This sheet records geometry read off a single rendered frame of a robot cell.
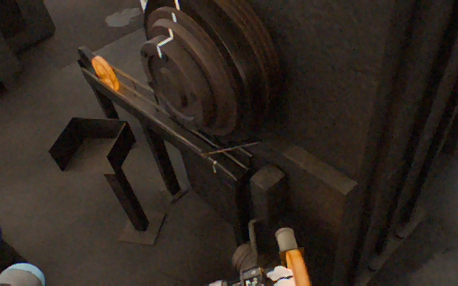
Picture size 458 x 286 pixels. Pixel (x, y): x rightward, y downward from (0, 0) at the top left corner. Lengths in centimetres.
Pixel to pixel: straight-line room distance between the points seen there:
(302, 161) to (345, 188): 15
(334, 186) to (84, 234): 154
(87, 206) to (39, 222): 27
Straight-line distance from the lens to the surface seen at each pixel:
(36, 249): 239
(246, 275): 111
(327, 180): 113
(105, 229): 226
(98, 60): 201
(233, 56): 92
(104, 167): 169
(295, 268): 108
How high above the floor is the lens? 177
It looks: 46 degrees down
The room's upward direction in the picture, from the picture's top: 10 degrees counter-clockwise
